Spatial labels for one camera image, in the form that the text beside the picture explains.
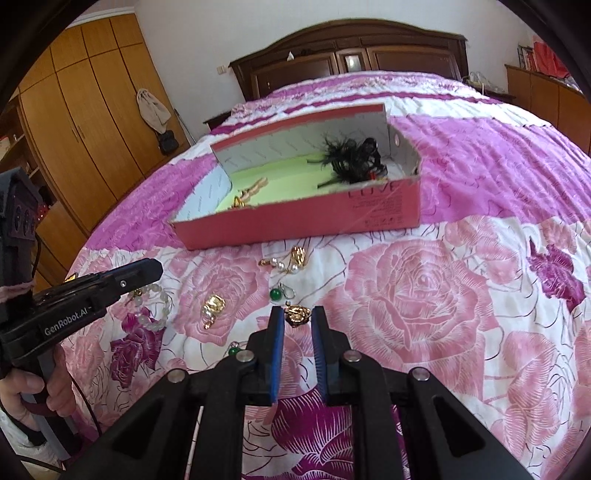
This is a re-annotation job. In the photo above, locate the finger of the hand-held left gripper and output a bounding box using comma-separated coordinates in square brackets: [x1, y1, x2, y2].
[95, 258, 163, 306]

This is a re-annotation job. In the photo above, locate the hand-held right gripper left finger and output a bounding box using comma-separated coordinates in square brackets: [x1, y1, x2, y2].
[95, 306, 286, 480]

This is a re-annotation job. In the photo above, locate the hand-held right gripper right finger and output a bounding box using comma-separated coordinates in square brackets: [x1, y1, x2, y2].
[311, 306, 539, 480]

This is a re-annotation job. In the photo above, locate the gold rose earring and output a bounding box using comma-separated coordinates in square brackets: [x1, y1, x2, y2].
[284, 304, 311, 328]
[201, 293, 227, 329]

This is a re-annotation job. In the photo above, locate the pink cardboard box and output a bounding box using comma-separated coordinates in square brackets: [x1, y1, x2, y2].
[167, 104, 423, 251]

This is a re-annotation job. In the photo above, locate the gold hair clip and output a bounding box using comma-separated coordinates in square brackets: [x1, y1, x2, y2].
[238, 178, 269, 204]

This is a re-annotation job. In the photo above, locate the black feather hair bow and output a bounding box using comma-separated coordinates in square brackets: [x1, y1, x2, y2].
[318, 134, 391, 189]

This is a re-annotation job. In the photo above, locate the person's left hand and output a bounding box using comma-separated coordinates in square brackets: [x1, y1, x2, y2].
[0, 348, 75, 423]

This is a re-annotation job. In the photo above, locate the pearl earring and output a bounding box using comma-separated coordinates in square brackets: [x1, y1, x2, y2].
[259, 257, 293, 274]

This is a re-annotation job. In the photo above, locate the black hanging bag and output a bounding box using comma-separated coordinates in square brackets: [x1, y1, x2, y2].
[157, 129, 180, 154]

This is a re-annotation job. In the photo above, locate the wooden wardrobe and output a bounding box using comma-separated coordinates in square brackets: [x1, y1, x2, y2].
[0, 13, 192, 296]

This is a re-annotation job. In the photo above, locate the beige hanging bag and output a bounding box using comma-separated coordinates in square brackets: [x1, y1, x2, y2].
[135, 89, 171, 132]

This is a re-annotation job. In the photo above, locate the dark wooden nightstand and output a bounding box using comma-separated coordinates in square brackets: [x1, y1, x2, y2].
[203, 111, 236, 134]
[480, 88, 517, 104]

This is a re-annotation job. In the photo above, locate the dark wooden headboard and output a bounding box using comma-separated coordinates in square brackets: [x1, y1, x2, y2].
[229, 19, 469, 100]

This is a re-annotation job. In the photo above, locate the white nightstand clutter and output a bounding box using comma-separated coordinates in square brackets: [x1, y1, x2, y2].
[462, 71, 497, 93]

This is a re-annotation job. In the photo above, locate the wooden cabinet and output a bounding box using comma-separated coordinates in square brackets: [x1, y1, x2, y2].
[505, 65, 587, 139]

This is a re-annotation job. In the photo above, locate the pearl bead bracelet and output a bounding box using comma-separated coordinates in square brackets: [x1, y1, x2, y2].
[124, 284, 174, 330]

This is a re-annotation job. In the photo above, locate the black cable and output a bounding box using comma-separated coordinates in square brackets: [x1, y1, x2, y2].
[69, 364, 106, 439]

